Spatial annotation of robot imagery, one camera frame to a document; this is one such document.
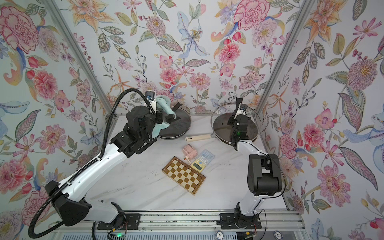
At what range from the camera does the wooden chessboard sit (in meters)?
0.85

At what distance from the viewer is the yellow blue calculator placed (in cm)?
94

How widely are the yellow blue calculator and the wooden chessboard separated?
1.0 inches
